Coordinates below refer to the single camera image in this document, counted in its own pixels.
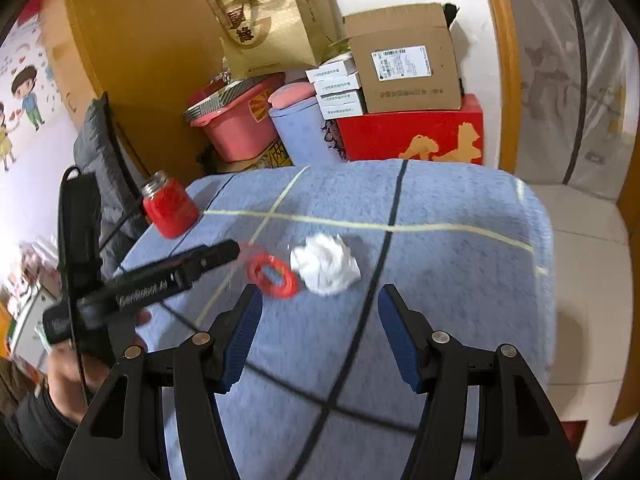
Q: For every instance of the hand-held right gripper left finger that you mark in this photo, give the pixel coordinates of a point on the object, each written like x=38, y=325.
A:
x=242, y=340

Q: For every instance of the small white box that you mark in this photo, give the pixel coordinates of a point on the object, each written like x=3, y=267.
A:
x=339, y=84
x=334, y=70
x=342, y=98
x=345, y=110

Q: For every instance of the crumpled clear plastic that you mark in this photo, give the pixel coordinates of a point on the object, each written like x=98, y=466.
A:
x=223, y=78

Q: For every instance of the wooden wardrobe panel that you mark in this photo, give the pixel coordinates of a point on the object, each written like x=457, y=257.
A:
x=145, y=50

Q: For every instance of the brown cardboard box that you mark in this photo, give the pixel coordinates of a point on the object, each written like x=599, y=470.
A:
x=405, y=60

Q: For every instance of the plastic-wrapped mattress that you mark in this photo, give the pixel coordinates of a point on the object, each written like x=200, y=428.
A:
x=560, y=60

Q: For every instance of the person's left hand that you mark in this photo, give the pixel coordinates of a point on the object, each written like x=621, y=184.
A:
x=67, y=380

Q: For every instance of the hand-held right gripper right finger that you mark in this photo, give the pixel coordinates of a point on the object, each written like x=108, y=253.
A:
x=397, y=335

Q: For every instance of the brown paper bag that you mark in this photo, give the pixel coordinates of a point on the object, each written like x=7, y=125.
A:
x=280, y=25

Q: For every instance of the grey quilted cushion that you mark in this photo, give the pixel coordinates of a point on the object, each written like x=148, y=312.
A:
x=100, y=155

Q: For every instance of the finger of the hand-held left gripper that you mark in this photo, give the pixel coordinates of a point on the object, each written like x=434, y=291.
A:
x=212, y=257

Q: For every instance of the red wall decoration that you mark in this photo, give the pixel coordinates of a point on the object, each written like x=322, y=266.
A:
x=30, y=10

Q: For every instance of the lavender round container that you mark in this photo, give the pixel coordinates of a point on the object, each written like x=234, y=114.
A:
x=302, y=135

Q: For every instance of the red gift box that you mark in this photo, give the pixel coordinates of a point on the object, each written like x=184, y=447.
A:
x=400, y=130

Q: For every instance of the wooden door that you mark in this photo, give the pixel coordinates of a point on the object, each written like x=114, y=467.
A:
x=627, y=375

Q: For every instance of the person's left forearm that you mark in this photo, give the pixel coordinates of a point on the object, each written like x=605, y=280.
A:
x=30, y=425

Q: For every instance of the white tissue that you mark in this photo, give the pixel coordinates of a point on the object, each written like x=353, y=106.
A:
x=327, y=265

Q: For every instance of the cartoon children wall sticker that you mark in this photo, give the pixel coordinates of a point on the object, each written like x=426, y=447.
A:
x=25, y=100

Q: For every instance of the grey striped flat box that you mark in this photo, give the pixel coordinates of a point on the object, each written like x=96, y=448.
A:
x=225, y=97

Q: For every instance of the pink plastic bin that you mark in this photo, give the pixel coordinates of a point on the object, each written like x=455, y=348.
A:
x=240, y=130

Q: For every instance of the pink cushion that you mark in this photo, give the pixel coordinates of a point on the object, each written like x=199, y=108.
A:
x=292, y=94

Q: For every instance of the wooden door frame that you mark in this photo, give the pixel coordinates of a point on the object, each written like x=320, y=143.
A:
x=500, y=60

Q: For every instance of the blue checked blanket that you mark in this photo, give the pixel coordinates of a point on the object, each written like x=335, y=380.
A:
x=425, y=310

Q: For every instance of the red jar with metal lid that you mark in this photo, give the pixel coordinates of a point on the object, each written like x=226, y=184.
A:
x=170, y=210

